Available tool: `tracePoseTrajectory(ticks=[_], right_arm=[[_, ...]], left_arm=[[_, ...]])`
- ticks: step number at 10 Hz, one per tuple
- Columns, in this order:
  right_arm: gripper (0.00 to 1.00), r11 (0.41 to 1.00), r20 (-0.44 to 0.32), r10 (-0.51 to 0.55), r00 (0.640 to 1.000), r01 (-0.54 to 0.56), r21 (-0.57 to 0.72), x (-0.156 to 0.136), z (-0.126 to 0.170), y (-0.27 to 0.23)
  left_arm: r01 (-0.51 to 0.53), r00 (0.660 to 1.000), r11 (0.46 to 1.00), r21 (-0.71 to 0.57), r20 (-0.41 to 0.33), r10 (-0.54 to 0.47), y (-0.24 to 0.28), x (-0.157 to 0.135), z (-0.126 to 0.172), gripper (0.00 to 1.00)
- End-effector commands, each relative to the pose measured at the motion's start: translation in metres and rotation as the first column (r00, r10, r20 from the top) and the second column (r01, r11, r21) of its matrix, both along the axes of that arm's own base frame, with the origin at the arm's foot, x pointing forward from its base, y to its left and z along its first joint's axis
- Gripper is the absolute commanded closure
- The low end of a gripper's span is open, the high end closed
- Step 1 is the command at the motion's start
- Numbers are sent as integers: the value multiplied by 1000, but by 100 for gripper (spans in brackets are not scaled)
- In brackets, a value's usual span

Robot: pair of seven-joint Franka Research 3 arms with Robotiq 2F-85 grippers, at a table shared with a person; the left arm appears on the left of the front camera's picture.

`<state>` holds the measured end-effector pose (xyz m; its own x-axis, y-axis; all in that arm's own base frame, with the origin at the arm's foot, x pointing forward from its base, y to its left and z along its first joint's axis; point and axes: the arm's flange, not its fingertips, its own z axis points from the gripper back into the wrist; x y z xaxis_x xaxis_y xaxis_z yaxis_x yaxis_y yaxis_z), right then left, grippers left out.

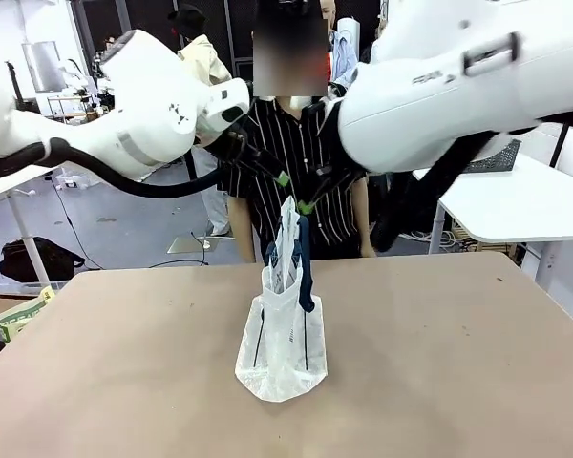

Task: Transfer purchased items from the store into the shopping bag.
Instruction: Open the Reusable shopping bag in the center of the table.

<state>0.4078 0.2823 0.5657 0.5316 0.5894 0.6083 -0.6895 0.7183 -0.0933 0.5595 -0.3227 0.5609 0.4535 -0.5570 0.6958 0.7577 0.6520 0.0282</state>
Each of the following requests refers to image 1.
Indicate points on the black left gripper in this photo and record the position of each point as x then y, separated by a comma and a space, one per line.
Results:
231, 145

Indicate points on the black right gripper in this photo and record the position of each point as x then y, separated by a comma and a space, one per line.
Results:
346, 175

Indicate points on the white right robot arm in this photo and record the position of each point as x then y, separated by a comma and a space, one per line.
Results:
458, 86

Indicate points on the person's left forearm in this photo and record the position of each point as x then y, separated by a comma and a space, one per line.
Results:
364, 219

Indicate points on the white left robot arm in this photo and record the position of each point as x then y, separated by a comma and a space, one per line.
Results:
138, 110

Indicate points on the black bag on floor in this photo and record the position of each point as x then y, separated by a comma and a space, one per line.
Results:
33, 260

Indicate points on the black white striped shirt torso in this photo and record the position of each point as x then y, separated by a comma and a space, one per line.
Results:
291, 143

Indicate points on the mannequin in beige jacket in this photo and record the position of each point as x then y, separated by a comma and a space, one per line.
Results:
205, 67

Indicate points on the bystander in blue shirt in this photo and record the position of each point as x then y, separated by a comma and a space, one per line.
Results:
344, 57

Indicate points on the black hat on mannequin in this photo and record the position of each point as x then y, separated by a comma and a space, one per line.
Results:
187, 19

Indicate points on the large white curved desk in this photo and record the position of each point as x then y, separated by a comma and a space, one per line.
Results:
515, 205

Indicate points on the white desk with white leg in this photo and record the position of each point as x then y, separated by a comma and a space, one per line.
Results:
9, 181

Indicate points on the green white cardboard box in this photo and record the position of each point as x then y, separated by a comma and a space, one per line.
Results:
21, 315

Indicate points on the metal mannequin base plate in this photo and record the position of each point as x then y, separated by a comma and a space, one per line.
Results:
191, 244

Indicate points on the grey wall board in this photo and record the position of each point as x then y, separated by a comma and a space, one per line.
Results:
40, 64

